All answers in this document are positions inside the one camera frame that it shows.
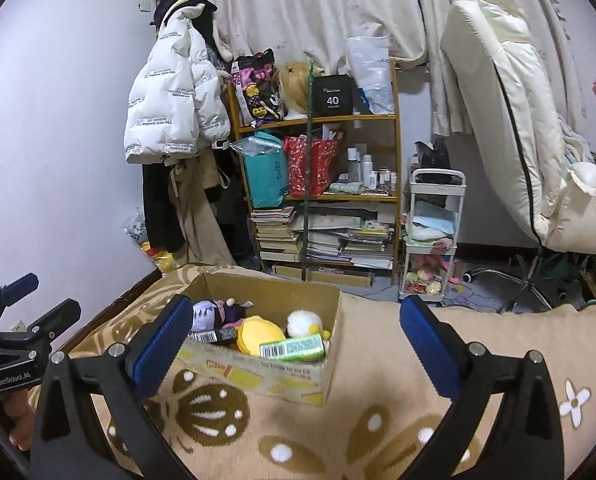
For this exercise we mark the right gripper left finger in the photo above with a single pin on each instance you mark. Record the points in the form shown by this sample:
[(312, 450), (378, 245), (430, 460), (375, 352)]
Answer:
[(68, 440)]

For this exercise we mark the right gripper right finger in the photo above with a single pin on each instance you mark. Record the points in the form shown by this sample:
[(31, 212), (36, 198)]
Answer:
[(525, 441)]

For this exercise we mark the white-haired plush doll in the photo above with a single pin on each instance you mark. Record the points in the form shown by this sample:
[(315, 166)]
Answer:
[(216, 314)]

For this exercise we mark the black Face tissue pack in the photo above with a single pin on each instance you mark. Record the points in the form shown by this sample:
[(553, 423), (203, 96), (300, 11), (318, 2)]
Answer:
[(221, 336)]

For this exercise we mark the yellow plush zipper pouch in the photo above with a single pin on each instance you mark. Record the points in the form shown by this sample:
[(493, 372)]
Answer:
[(255, 331)]

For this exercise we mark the green tissue pack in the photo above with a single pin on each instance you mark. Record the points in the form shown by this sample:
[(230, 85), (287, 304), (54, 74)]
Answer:
[(303, 349)]

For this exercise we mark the person's left hand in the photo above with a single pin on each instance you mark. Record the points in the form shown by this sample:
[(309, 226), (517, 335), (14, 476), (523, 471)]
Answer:
[(19, 411)]

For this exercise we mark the beige patterned blanket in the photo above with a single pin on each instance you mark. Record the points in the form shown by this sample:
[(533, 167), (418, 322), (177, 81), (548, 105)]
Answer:
[(225, 419)]

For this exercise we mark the open cardboard box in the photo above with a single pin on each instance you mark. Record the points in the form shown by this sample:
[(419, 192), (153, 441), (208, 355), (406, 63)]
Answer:
[(274, 300)]

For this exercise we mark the beige hanging coat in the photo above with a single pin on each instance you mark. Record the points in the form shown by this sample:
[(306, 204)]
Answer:
[(204, 242)]

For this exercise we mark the white rolling cart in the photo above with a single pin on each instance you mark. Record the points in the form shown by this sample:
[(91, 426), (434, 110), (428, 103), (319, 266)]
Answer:
[(431, 227)]

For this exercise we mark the stack of books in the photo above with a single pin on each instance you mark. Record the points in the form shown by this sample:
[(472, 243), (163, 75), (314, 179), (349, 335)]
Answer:
[(358, 234)]

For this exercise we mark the white puffer jacket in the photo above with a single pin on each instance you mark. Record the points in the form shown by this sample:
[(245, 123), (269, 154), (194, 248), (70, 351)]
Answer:
[(175, 108)]

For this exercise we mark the teal gift bag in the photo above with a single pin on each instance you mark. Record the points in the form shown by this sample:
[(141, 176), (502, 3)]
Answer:
[(266, 169)]

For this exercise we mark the red gift bag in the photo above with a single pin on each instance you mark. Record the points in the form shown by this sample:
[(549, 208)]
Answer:
[(313, 167)]

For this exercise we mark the pink black printed bag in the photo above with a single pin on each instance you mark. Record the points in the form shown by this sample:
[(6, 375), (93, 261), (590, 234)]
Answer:
[(256, 89)]

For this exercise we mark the blonde wig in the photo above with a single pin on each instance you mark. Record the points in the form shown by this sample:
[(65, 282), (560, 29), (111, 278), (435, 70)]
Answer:
[(291, 79)]

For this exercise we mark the black box number 40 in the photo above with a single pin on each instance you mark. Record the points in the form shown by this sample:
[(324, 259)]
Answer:
[(332, 96)]

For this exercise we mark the cream padded chair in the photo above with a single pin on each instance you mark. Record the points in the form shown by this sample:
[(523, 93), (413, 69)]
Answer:
[(539, 169)]

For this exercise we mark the clear plastic bag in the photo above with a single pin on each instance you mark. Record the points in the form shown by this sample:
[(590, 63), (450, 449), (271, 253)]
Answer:
[(369, 63)]

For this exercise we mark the green pole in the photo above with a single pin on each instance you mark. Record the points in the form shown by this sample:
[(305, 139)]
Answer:
[(307, 173)]

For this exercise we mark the floral curtain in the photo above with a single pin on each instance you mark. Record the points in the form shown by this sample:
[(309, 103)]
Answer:
[(318, 29)]

